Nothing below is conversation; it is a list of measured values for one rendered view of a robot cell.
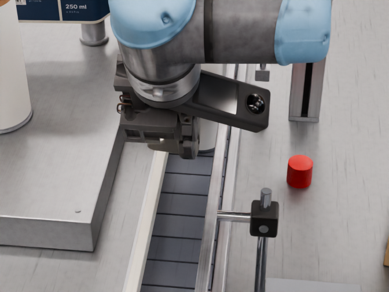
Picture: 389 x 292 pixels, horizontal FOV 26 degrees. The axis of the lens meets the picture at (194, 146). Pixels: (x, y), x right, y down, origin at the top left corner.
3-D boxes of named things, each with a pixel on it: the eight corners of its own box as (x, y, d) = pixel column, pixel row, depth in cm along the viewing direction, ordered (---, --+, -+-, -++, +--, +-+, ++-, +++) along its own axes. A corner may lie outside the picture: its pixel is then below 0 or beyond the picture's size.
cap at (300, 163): (282, 183, 114) (284, 165, 112) (291, 169, 116) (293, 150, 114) (306, 191, 113) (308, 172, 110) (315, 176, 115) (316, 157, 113)
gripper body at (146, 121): (134, 86, 98) (119, 35, 87) (207, 90, 97) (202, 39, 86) (125, 146, 95) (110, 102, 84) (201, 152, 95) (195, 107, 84)
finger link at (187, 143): (183, 132, 100) (178, 102, 92) (198, 133, 100) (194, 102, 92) (179, 169, 99) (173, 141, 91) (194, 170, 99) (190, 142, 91)
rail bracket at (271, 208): (210, 283, 100) (212, 177, 89) (272, 288, 99) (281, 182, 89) (208, 304, 97) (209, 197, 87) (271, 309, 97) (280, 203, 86)
